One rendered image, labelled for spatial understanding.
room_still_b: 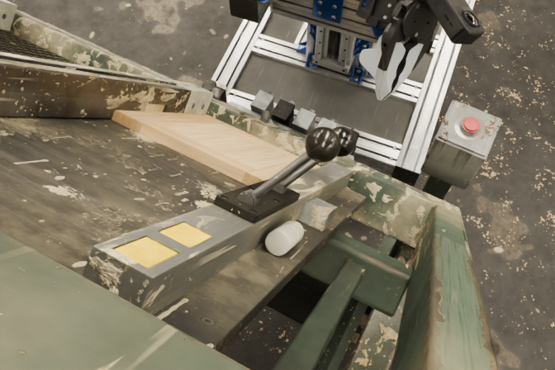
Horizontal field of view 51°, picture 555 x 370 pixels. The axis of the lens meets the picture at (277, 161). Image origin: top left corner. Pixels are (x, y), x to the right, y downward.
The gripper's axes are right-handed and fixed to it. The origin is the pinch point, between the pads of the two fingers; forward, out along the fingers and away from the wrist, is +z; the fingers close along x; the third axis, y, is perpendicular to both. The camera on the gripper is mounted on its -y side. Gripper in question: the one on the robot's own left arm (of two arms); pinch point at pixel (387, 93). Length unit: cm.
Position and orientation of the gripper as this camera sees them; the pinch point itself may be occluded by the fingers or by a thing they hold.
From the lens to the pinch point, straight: 83.8
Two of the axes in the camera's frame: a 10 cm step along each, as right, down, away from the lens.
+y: -6.1, -5.0, 6.1
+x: -7.4, 1.0, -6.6
